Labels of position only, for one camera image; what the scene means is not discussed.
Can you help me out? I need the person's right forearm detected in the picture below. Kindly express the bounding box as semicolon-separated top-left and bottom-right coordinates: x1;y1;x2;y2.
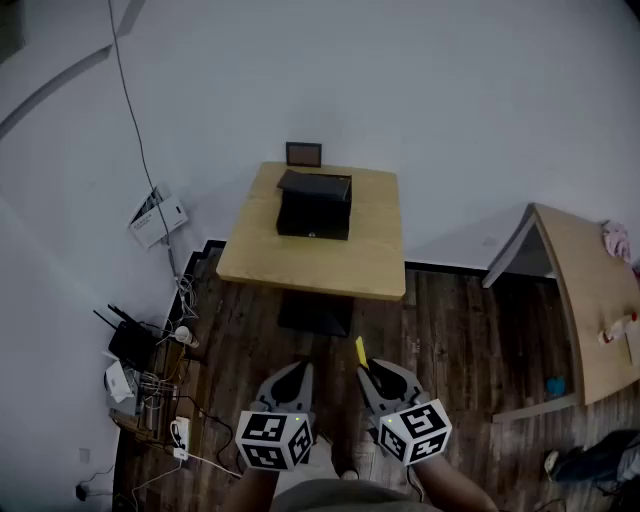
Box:
413;455;501;512

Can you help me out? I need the white network device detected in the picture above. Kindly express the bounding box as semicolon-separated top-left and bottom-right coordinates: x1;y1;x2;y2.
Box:
103;359;137;404

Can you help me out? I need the person's left forearm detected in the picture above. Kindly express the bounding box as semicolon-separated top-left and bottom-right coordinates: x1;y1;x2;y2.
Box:
238;465;281;512

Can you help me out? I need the person's grey shirt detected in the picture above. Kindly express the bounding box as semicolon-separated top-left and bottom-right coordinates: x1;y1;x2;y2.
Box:
269;477;442;512

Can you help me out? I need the black box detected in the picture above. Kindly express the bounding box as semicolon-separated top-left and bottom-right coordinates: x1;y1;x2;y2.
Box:
275;168;353;242

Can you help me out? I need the large wooden desk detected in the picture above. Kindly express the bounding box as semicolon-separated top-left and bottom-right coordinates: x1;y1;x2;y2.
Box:
481;201;640;424

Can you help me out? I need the tangle of thin cables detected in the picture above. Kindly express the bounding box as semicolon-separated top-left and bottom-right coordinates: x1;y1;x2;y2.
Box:
134;272;201;436

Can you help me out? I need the black table base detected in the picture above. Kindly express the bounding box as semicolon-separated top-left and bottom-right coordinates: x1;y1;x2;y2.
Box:
277;291;354;339

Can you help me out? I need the dark picture frame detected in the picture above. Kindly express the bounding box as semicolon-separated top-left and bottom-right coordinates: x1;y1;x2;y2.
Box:
285;141;324;169

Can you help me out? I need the white power strip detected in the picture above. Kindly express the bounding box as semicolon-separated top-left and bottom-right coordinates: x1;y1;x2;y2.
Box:
169;415;193;462

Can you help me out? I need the small wooden table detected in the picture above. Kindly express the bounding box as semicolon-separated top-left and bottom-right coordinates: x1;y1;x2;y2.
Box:
215;160;407;302

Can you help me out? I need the white wall network box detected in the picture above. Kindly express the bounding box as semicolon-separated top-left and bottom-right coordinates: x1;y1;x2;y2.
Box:
127;184;190;250

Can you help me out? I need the grey wall cable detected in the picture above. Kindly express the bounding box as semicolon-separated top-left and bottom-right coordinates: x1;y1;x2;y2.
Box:
106;0;182;281

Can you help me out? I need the pale bottle with red cap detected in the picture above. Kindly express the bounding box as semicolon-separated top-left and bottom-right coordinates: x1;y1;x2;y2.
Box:
597;311;640;347

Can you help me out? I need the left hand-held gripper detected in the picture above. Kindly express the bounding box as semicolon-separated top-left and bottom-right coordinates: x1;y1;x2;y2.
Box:
234;362;317;472

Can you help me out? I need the pink cloth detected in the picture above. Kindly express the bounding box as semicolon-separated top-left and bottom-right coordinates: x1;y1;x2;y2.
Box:
601;219;633;262

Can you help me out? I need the black router with antennas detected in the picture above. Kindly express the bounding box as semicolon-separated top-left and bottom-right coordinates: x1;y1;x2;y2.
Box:
92;303;162;374

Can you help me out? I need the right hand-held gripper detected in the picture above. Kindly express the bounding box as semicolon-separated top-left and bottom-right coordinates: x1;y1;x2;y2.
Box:
356;359;453;467

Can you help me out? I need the white floor cable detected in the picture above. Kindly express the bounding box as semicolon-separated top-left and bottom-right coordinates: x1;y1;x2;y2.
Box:
130;452;242;510

